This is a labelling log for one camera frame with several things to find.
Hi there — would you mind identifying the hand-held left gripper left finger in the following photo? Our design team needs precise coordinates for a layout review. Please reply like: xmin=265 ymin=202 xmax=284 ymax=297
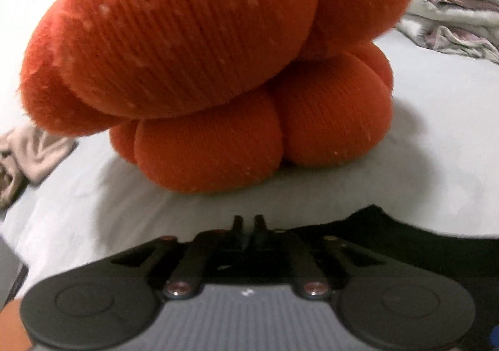
xmin=112 ymin=216 xmax=246 ymax=299

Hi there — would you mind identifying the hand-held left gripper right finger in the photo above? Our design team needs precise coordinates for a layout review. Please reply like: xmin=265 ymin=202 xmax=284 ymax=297
xmin=253 ymin=214 xmax=387 ymax=300

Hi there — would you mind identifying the black garment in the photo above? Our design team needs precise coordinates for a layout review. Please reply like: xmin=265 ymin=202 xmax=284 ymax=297
xmin=269 ymin=205 xmax=499 ymax=351

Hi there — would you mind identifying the orange pumpkin plush pillow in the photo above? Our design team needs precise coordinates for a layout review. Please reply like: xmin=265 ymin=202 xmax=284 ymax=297
xmin=17 ymin=0 xmax=416 ymax=193

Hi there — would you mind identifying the beige crumpled cloth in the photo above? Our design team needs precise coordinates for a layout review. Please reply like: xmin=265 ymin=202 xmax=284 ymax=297
xmin=0 ymin=125 xmax=76 ymax=209

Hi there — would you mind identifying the grey folded quilt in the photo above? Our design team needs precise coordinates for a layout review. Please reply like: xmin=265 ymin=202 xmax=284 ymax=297
xmin=398 ymin=0 xmax=499 ymax=65

